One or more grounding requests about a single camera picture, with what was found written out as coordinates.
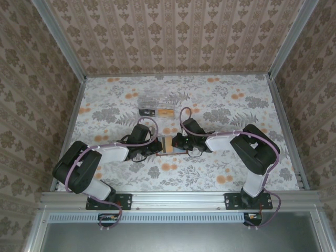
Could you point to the gold credit card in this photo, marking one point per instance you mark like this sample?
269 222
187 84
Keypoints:
168 145

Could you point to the brown leather card holder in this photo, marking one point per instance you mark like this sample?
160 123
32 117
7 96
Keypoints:
178 153

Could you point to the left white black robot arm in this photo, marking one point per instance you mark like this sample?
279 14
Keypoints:
76 170

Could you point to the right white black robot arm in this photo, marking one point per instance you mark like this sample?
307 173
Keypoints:
249 155

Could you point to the orange card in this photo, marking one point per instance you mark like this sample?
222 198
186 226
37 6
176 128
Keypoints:
166 112

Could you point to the black card with white print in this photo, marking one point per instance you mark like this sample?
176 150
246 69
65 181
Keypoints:
147 112

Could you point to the clear acrylic box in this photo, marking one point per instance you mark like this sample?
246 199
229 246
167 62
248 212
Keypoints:
157 101

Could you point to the grey metal panel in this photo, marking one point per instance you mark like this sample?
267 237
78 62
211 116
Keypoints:
178 237

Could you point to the aluminium frame rail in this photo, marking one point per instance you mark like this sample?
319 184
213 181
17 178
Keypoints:
178 199

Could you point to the aluminium side rail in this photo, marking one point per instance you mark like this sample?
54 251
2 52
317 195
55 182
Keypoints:
71 126
286 126

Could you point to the aluminium frame post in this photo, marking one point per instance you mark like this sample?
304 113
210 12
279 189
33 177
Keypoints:
61 42
290 39

